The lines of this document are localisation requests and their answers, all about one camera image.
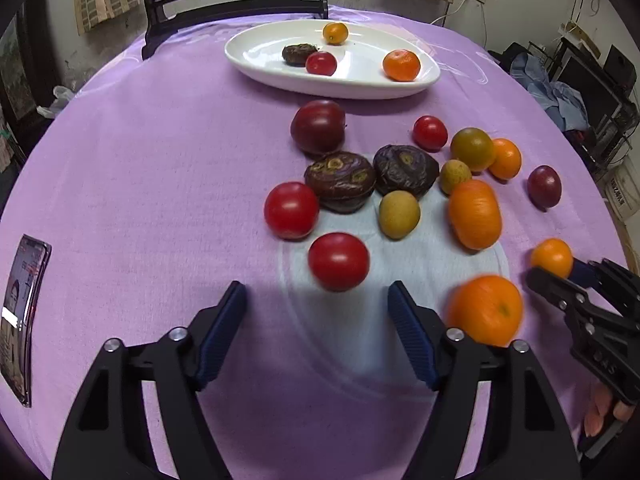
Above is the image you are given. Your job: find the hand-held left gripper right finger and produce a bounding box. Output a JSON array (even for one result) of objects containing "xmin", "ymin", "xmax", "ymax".
[{"xmin": 387, "ymin": 280, "xmax": 583, "ymax": 480}]

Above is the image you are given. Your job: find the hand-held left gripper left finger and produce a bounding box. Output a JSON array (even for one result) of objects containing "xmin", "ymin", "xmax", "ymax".
[{"xmin": 51, "ymin": 281, "xmax": 247, "ymax": 480}]

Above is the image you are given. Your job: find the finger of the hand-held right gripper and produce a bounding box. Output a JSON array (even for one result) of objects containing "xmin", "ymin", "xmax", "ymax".
[
  {"xmin": 526, "ymin": 259, "xmax": 601, "ymax": 321},
  {"xmin": 589, "ymin": 258, "xmax": 640, "ymax": 306}
]

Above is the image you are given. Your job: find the small round orange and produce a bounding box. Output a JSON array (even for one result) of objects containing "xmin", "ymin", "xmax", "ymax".
[{"xmin": 530, "ymin": 238, "xmax": 574, "ymax": 279}]

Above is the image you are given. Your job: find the large orange mandarin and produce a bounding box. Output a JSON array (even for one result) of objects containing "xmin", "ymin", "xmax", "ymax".
[{"xmin": 445, "ymin": 275, "xmax": 524, "ymax": 348}]

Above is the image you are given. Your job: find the small dark purple plum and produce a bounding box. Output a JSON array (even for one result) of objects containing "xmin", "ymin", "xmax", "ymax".
[{"xmin": 527, "ymin": 165, "xmax": 562, "ymax": 210}]

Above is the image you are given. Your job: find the oblong orange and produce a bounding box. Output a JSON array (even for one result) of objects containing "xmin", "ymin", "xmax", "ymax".
[{"xmin": 447, "ymin": 179, "xmax": 503, "ymax": 252}]

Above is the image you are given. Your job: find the small yellow-green longan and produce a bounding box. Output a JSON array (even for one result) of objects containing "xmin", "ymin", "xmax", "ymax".
[{"xmin": 439, "ymin": 159, "xmax": 473, "ymax": 196}]

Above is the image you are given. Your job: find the wrinkled dark passion fruit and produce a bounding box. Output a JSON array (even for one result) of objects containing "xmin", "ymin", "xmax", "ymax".
[{"xmin": 373, "ymin": 144, "xmax": 441, "ymax": 198}]

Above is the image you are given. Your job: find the spotted wrinkled passion fruit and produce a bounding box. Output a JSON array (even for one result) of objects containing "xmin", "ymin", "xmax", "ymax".
[{"xmin": 304, "ymin": 151, "xmax": 377, "ymax": 215}]

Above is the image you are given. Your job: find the large dark red tomato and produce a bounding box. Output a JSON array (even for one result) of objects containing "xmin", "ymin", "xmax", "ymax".
[{"xmin": 290, "ymin": 99, "xmax": 347, "ymax": 156}]

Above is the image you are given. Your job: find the white oval plate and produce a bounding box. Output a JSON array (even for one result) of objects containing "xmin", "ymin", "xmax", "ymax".
[{"xmin": 224, "ymin": 21, "xmax": 441, "ymax": 100}]

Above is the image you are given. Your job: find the person's right hand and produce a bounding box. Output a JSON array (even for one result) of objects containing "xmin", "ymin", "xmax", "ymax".
[{"xmin": 582, "ymin": 384, "xmax": 633, "ymax": 438}]

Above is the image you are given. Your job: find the cardboard box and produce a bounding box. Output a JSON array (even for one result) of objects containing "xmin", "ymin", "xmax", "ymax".
[{"xmin": 602, "ymin": 157, "xmax": 640, "ymax": 223}]

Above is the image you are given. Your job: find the green-orange tomato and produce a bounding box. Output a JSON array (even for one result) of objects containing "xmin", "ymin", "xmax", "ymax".
[{"xmin": 450, "ymin": 127, "xmax": 497, "ymax": 173}]

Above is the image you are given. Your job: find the blue clothes pile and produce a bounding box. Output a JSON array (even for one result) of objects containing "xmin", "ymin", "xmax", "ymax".
[{"xmin": 509, "ymin": 52, "xmax": 591, "ymax": 133}]

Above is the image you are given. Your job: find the purple tablecloth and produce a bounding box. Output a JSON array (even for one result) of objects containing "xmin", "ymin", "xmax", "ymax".
[{"xmin": 0, "ymin": 4, "xmax": 640, "ymax": 480}]

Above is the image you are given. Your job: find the smartphone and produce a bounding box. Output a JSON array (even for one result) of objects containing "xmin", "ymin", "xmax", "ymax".
[{"xmin": 0, "ymin": 234, "xmax": 53, "ymax": 408}]

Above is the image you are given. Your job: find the black equipment rack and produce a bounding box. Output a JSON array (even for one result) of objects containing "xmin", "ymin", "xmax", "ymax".
[{"xmin": 552, "ymin": 37, "xmax": 640, "ymax": 181}]

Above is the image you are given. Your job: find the black speaker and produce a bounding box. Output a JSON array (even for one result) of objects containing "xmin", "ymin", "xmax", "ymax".
[{"xmin": 602, "ymin": 45, "xmax": 638, "ymax": 88}]

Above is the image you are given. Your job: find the black bag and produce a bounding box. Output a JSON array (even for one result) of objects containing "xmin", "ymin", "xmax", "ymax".
[{"xmin": 487, "ymin": 42, "xmax": 533, "ymax": 78}]

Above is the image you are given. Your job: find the small red cherry tomato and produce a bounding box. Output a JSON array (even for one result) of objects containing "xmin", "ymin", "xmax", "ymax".
[{"xmin": 305, "ymin": 51, "xmax": 338, "ymax": 77}]

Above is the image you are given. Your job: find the white plastic bag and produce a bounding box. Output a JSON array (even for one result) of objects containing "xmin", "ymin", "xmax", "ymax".
[{"xmin": 37, "ymin": 85, "xmax": 76, "ymax": 121}]

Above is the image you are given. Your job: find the small wrinkled passion fruit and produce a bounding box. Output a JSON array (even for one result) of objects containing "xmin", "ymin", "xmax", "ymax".
[{"xmin": 281, "ymin": 43, "xmax": 321, "ymax": 66}]

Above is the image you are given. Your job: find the small orange kumquat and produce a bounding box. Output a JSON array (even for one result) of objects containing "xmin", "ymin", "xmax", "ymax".
[{"xmin": 322, "ymin": 21, "xmax": 349, "ymax": 46}]

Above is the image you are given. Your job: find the black chair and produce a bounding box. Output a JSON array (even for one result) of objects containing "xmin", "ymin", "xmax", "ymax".
[{"xmin": 141, "ymin": 0, "xmax": 332, "ymax": 62}]

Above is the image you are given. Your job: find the dark wooden cabinet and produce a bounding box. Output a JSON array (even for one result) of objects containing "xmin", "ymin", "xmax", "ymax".
[{"xmin": 0, "ymin": 7, "xmax": 53, "ymax": 171}]

